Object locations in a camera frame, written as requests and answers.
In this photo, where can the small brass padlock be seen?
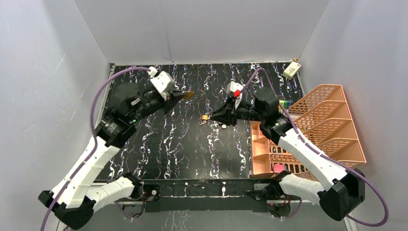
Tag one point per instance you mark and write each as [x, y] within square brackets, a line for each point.
[188, 95]
[205, 117]

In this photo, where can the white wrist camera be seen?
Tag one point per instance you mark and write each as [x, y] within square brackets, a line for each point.
[233, 90]
[162, 81]

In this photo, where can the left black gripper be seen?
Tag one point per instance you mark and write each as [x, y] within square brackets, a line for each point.
[166, 102]

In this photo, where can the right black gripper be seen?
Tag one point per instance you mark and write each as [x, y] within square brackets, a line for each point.
[224, 114]

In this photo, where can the pink eraser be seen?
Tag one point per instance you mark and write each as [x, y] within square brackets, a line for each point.
[278, 168]

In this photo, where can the white box in corner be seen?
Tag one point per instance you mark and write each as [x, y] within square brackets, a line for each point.
[291, 70]

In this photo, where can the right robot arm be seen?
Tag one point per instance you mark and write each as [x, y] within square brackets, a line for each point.
[338, 189]

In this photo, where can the colored marker pack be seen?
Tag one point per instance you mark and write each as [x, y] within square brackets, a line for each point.
[285, 104]

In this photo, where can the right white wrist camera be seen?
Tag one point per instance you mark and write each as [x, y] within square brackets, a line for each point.
[233, 90]

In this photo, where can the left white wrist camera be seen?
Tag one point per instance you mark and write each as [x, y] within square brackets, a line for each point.
[162, 81]

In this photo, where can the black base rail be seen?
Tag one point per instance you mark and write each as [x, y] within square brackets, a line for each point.
[254, 194]

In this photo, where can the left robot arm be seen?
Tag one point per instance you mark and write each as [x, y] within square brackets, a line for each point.
[74, 201]

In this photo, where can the orange desk organizer tray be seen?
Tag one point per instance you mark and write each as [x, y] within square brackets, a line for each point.
[265, 153]

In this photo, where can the orange mesh file rack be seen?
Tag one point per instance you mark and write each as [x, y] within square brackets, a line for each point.
[325, 119]

